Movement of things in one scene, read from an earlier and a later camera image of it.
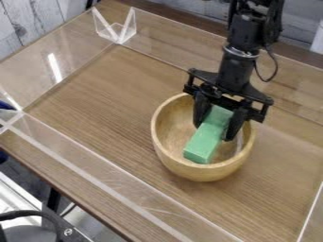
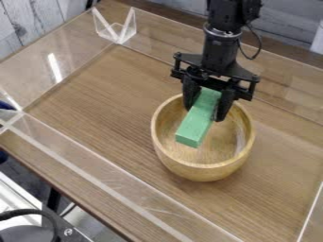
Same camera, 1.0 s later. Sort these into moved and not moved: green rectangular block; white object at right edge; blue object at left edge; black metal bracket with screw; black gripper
Moved: green rectangular block; black gripper
Not moved: blue object at left edge; black metal bracket with screw; white object at right edge
